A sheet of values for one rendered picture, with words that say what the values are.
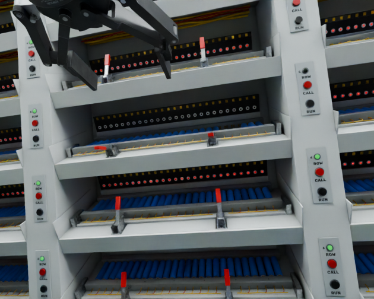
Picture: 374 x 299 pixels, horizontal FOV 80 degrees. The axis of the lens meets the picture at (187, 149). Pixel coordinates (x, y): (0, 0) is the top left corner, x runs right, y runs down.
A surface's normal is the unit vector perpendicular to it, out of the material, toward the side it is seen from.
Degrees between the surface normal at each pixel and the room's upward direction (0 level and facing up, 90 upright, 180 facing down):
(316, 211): 90
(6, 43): 110
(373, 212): 20
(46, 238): 90
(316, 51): 90
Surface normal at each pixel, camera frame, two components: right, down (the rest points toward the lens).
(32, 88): -0.15, -0.05
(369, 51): -0.11, 0.30
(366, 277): -0.15, -0.95
